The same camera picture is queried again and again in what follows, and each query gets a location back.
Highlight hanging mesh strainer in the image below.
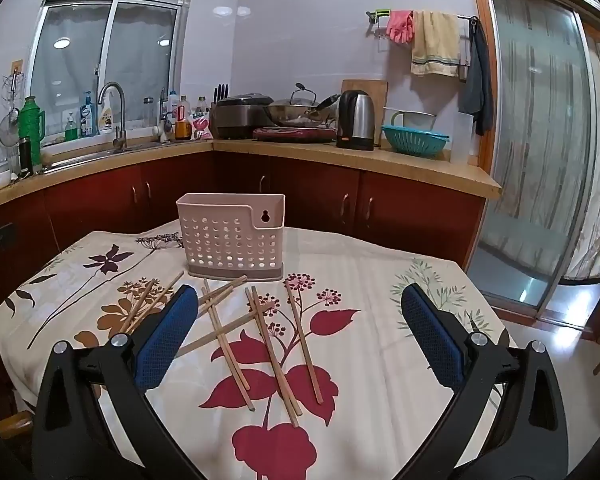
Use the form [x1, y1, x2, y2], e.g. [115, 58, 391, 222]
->
[0, 107, 20, 149]

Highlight grey hanging cloth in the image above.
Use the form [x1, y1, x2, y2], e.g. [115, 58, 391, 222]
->
[457, 17, 495, 137]

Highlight steel wok with lid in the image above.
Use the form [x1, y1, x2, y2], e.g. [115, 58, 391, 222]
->
[263, 83, 342, 129]

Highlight green thermos jug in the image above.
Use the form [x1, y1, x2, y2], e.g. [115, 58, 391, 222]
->
[18, 95, 46, 155]

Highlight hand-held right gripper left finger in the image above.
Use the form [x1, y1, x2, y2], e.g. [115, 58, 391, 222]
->
[31, 283, 202, 480]

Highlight black flask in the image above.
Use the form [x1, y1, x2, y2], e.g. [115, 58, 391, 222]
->
[19, 136, 35, 177]

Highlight blue detergent bottle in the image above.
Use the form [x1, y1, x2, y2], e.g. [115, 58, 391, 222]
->
[79, 90, 95, 137]

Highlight yellow hanging towel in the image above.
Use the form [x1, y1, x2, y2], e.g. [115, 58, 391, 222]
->
[410, 9, 461, 78]

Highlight brown oil bottle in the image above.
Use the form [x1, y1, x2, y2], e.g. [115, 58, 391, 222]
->
[174, 95, 192, 140]

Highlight pink perforated utensil holder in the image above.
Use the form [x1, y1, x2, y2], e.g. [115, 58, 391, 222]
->
[176, 192, 287, 281]

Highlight knife block with black knives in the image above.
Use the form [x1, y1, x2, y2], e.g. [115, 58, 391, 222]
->
[210, 82, 230, 113]

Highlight floral printed tablecloth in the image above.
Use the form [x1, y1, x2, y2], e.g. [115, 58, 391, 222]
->
[0, 219, 512, 480]

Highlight pink snack packet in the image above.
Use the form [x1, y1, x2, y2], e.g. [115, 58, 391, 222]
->
[190, 111, 212, 140]

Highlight red kitchen cabinets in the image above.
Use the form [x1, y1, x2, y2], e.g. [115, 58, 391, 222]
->
[0, 149, 488, 411]

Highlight wooden chopsticks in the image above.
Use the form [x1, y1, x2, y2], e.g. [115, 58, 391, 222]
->
[117, 270, 326, 429]

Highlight teal plastic colander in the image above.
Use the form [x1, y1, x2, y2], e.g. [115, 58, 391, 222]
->
[381, 124, 451, 155]

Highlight metal towel rail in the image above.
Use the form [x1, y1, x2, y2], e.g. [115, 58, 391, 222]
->
[365, 9, 479, 40]

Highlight white spray bottle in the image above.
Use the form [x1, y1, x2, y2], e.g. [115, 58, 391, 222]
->
[97, 92, 115, 135]

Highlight steel electric kettle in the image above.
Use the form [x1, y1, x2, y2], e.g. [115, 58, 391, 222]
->
[335, 89, 384, 151]

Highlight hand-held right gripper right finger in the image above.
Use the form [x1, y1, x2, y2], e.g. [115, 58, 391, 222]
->
[395, 283, 569, 480]

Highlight sliding glass door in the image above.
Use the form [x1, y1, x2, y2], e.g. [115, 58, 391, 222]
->
[467, 0, 600, 346]

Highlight wooden kitchen countertop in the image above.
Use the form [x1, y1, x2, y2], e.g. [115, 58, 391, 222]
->
[0, 137, 502, 216]

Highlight pink rubber gloves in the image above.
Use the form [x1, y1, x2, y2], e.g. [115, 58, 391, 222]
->
[385, 9, 415, 44]

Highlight wooden cutting board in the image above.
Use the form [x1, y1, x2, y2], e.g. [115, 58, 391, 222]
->
[340, 79, 389, 147]

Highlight aluminium sliding window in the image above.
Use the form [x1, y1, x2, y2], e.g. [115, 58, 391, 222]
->
[29, 0, 191, 133]

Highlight white plastic container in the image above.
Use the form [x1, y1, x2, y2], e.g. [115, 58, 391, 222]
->
[449, 110, 474, 165]

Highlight steel gooseneck faucet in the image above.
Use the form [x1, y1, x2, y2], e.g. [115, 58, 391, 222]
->
[97, 81, 129, 153]

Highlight red induction cooker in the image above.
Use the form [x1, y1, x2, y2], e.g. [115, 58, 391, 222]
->
[252, 127, 337, 144]

